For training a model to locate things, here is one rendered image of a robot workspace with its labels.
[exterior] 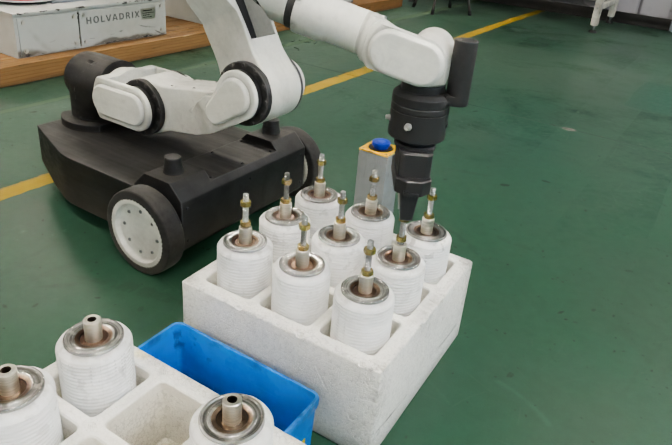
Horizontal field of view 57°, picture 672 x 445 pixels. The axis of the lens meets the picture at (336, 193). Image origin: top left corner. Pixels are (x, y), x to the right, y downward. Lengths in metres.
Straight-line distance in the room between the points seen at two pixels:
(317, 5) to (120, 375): 0.57
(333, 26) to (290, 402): 0.58
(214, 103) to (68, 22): 1.71
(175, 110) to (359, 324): 0.82
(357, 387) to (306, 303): 0.15
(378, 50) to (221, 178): 0.68
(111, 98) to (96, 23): 1.48
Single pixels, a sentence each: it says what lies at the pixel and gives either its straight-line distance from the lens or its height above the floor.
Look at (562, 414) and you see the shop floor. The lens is 1.24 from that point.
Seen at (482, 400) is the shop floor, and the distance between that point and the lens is 1.21.
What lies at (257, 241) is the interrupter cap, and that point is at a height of 0.25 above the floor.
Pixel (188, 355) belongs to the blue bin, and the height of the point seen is 0.06.
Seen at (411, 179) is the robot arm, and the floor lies 0.42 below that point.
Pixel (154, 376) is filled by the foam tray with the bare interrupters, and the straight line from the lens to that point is 0.93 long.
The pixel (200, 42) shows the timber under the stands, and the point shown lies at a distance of 3.48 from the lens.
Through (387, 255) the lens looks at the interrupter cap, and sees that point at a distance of 1.07.
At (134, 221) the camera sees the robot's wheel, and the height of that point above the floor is 0.12.
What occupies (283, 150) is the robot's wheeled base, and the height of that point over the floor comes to 0.19.
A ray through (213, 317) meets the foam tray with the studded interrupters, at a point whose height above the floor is 0.13.
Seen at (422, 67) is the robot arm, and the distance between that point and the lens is 0.88.
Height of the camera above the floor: 0.80
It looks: 26 degrees down
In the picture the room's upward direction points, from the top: 5 degrees clockwise
